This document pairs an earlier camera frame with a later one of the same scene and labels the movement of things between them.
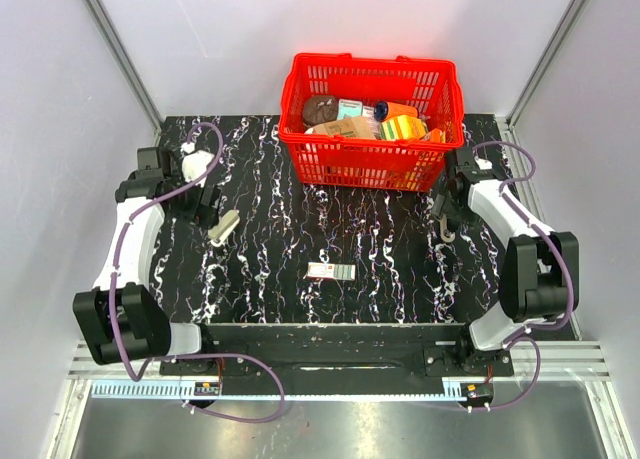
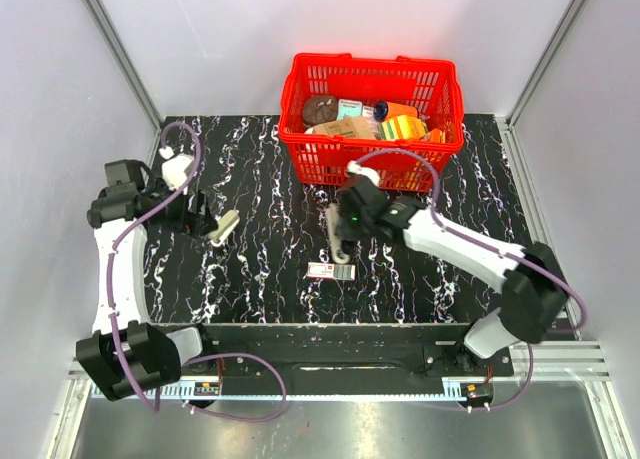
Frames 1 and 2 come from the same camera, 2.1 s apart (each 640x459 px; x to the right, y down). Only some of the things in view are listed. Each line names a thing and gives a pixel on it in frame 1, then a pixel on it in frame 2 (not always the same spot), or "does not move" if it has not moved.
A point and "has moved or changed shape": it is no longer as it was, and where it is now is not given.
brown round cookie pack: [319, 109] does not move
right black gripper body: [453, 209] to [353, 227]
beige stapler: [227, 225] does not move
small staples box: [331, 270] does not move
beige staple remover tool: [443, 228] has moved or changed shape
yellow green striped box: [402, 127] does not move
